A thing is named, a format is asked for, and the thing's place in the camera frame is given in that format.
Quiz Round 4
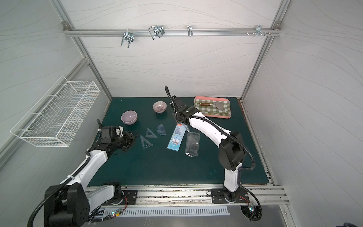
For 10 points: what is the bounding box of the pink plastic tray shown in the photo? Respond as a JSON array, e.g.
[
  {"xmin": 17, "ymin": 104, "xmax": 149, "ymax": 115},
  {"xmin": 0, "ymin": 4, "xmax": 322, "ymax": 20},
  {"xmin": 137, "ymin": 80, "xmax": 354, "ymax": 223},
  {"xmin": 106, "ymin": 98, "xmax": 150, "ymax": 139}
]
[{"xmin": 193, "ymin": 96, "xmax": 232, "ymax": 119}]

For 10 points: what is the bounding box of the metal u-bolt clamp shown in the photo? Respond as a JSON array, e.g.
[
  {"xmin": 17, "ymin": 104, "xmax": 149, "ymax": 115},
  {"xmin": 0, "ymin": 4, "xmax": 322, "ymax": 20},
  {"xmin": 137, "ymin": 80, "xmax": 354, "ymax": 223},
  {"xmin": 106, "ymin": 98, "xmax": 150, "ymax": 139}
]
[
  {"xmin": 148, "ymin": 25, "xmax": 165, "ymax": 40},
  {"xmin": 187, "ymin": 25, "xmax": 193, "ymax": 37},
  {"xmin": 121, "ymin": 30, "xmax": 134, "ymax": 48}
]

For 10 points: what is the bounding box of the wooden handled metal scraper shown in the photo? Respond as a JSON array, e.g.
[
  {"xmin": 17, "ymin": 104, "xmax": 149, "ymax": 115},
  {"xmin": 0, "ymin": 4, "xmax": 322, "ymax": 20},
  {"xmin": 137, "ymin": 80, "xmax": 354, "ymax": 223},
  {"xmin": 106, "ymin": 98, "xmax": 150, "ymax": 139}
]
[{"xmin": 197, "ymin": 101, "xmax": 225, "ymax": 110}]

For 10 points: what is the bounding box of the small clear triangle ruler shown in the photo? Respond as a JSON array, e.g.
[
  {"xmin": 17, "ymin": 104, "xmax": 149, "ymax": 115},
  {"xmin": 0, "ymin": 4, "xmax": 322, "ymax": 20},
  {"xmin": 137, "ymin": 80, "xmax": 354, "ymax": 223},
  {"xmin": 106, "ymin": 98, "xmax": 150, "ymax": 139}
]
[{"xmin": 145, "ymin": 127, "xmax": 157, "ymax": 138}]

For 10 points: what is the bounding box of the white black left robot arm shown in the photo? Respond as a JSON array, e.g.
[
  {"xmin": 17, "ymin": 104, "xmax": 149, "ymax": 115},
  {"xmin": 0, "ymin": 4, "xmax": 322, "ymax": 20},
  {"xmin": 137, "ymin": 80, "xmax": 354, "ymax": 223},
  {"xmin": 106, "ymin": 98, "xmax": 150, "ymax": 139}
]
[{"xmin": 27, "ymin": 123, "xmax": 139, "ymax": 227}]

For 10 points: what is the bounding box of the green white checkered cloth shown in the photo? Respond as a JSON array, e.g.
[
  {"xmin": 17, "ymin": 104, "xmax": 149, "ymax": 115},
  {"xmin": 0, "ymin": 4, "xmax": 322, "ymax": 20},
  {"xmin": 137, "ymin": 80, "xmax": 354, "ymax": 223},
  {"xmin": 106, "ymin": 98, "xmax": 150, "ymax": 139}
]
[{"xmin": 193, "ymin": 98, "xmax": 231, "ymax": 116}]

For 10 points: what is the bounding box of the clear ruler set pouch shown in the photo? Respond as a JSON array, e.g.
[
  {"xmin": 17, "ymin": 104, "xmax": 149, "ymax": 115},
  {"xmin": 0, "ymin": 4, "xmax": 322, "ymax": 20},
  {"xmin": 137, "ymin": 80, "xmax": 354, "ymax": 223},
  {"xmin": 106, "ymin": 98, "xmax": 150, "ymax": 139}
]
[{"xmin": 182, "ymin": 123, "xmax": 191, "ymax": 132}]

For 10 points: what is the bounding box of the blue printed ruler set card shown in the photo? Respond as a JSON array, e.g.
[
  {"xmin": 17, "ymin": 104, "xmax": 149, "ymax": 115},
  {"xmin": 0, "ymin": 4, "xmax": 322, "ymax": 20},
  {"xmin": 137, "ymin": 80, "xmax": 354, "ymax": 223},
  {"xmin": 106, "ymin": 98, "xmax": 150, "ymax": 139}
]
[{"xmin": 167, "ymin": 124, "xmax": 186, "ymax": 151}]

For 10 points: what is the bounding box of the aluminium overhead rail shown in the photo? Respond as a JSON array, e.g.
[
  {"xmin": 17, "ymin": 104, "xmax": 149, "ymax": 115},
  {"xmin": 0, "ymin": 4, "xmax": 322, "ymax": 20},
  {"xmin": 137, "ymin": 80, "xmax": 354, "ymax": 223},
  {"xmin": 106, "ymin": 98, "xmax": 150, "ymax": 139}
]
[{"xmin": 63, "ymin": 26, "xmax": 282, "ymax": 37}]

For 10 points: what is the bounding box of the metal bracket clamp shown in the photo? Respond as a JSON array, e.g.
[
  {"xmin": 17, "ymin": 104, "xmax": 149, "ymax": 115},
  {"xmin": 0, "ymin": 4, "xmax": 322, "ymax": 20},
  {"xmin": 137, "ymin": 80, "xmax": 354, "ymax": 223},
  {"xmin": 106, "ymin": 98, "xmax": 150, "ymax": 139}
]
[{"xmin": 246, "ymin": 25, "xmax": 271, "ymax": 37}]

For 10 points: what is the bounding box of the purple striped bowl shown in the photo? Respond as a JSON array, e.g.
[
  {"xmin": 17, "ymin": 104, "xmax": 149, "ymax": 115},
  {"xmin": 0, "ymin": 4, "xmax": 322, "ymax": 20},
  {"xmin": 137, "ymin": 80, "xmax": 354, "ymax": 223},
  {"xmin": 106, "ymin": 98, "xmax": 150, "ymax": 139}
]
[{"xmin": 153, "ymin": 101, "xmax": 167, "ymax": 114}]

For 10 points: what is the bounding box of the blue clear protractor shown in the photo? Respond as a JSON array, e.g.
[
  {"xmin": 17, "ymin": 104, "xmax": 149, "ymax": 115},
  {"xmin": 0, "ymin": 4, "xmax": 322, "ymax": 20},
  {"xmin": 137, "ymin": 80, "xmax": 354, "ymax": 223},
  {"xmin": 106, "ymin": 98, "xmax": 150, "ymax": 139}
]
[{"xmin": 157, "ymin": 124, "xmax": 167, "ymax": 136}]

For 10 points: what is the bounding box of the large clear triangle ruler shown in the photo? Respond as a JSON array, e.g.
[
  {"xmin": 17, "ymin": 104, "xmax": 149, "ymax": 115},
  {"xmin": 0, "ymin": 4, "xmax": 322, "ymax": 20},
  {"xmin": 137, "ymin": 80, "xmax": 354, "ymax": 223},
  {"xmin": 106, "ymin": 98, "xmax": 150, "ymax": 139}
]
[{"xmin": 140, "ymin": 135, "xmax": 153, "ymax": 149}]

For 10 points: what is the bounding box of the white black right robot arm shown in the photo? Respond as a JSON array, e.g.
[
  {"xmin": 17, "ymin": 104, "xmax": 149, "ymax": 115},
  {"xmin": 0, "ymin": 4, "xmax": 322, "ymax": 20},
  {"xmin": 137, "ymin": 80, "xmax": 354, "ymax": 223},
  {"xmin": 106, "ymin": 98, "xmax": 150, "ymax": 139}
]
[{"xmin": 164, "ymin": 86, "xmax": 263, "ymax": 221}]

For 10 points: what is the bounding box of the plain lilac bowl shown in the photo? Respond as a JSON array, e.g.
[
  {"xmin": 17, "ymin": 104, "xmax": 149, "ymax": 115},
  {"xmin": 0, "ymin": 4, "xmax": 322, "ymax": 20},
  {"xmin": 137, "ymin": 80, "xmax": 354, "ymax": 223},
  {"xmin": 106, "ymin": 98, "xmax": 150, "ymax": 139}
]
[{"xmin": 121, "ymin": 110, "xmax": 138, "ymax": 125}]

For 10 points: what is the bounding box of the white wire basket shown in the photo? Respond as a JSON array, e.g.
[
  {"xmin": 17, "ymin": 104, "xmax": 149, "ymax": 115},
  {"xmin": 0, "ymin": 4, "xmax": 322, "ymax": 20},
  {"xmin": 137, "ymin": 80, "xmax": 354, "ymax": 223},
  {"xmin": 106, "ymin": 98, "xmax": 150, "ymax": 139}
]
[{"xmin": 10, "ymin": 76, "xmax": 100, "ymax": 148}]

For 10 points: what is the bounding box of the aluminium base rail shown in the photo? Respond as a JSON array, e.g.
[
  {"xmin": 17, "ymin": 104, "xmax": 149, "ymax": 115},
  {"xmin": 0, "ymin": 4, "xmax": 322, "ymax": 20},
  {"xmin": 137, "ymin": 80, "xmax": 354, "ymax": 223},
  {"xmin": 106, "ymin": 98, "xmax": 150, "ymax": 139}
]
[{"xmin": 56, "ymin": 184, "xmax": 290, "ymax": 209}]

